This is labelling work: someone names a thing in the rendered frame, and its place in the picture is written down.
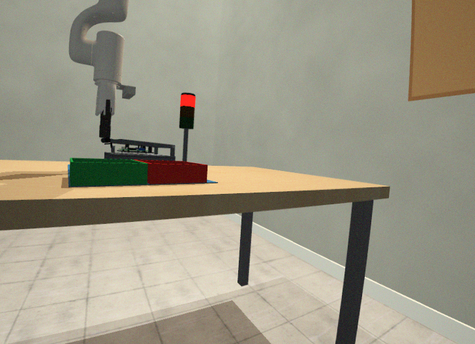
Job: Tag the red bin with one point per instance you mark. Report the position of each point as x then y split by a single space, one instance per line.
160 172

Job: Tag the green open tray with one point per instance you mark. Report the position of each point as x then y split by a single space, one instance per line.
107 172

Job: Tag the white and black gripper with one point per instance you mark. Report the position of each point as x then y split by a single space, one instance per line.
105 106

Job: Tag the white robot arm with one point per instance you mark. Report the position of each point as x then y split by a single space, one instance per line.
106 52

